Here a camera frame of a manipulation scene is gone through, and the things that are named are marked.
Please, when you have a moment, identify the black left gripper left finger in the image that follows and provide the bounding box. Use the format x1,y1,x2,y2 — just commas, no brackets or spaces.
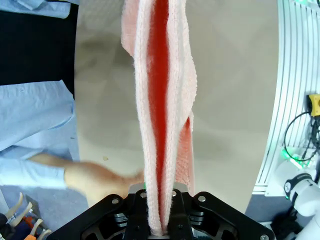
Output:
46,183,154,240

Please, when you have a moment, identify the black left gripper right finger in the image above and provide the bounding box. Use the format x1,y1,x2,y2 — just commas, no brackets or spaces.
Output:
166,182,276,240

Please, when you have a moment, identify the pink terry towel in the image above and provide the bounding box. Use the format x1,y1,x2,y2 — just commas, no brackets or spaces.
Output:
121,0,199,237

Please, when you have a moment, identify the person's right forearm blue sleeve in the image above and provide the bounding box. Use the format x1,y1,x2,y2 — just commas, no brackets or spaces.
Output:
0,149,68,189

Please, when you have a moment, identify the person's right hand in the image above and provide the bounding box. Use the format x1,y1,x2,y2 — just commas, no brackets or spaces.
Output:
27,152,146,208

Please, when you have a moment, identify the person in light blue shirt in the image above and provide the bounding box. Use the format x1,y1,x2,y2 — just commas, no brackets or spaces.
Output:
0,0,81,161

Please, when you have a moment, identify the yellow connector box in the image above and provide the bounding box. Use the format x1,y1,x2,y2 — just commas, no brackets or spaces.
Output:
307,93,320,117

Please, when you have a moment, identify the black looped cable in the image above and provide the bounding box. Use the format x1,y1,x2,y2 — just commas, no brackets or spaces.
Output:
283,111,320,163

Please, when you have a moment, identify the white ribbed frame panel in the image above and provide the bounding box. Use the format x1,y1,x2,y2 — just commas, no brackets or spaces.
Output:
251,0,320,199

